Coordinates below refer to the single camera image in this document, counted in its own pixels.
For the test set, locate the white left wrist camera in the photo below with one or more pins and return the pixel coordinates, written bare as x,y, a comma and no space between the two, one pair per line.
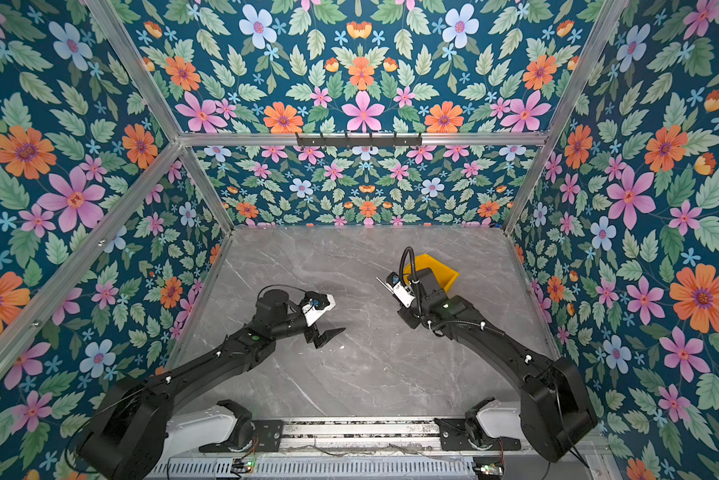
314,305

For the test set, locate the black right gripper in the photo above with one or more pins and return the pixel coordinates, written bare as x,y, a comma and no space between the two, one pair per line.
407,317

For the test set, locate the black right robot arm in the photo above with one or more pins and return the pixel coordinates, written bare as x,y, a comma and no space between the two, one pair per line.
554,411

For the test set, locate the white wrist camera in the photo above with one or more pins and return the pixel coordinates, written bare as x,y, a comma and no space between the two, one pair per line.
403,294
314,305

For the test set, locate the aluminium front mounting rail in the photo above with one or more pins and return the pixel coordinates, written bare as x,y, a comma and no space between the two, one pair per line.
359,437

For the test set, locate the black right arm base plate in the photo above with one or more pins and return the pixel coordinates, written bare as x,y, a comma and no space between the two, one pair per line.
460,434

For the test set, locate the white slotted cable duct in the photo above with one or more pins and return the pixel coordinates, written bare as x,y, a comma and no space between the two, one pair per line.
402,467

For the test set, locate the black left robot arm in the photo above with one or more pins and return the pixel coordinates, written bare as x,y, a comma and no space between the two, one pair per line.
139,423

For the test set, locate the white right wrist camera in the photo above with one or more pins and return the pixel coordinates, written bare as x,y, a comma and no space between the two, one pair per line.
403,294

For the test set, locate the yellow plastic bin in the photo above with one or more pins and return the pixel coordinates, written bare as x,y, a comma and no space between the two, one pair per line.
444,275

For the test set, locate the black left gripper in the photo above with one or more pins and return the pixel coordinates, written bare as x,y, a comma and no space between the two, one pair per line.
323,339

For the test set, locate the black hook rail bracket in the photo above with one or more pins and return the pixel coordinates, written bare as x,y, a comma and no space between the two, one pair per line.
346,140

